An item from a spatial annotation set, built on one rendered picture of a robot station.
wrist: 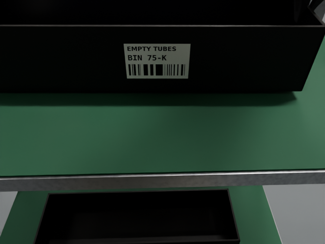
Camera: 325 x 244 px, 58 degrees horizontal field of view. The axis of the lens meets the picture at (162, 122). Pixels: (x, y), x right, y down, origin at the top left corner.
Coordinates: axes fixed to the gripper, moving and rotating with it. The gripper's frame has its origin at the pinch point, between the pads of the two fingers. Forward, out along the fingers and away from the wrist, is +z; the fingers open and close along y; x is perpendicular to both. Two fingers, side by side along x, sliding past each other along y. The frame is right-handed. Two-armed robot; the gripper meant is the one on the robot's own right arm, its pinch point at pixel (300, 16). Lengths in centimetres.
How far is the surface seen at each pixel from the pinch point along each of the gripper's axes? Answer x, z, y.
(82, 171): 23.5, 10.1, 32.8
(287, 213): -26, 106, -35
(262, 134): 16.6, 10.4, 8.1
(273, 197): -35, 106, -31
